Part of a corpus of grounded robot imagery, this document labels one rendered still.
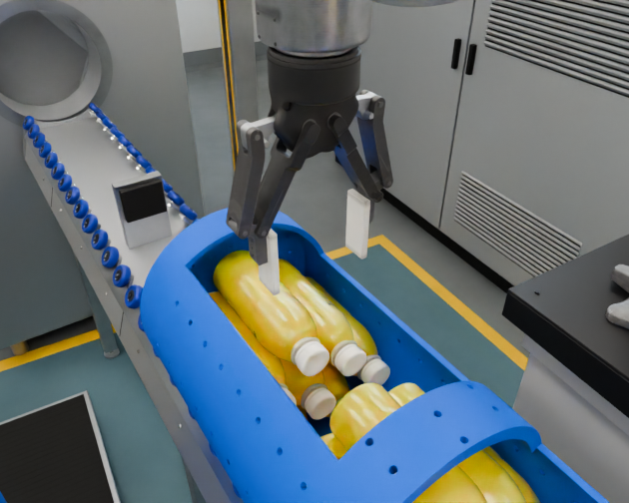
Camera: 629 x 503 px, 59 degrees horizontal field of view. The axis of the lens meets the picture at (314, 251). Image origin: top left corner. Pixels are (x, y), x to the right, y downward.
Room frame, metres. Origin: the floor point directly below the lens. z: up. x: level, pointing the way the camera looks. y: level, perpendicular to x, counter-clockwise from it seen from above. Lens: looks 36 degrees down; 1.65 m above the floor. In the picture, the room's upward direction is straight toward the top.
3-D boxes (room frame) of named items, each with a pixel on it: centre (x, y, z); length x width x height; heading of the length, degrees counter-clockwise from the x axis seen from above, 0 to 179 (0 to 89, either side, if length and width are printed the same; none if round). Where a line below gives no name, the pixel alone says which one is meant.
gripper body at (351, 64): (0.45, 0.00, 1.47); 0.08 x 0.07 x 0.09; 123
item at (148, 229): (1.03, 0.37, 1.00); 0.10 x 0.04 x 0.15; 123
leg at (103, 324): (1.58, 0.81, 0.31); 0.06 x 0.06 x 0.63; 33
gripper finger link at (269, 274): (0.43, 0.04, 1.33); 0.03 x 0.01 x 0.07; 33
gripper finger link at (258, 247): (0.42, 0.06, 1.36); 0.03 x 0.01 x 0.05; 123
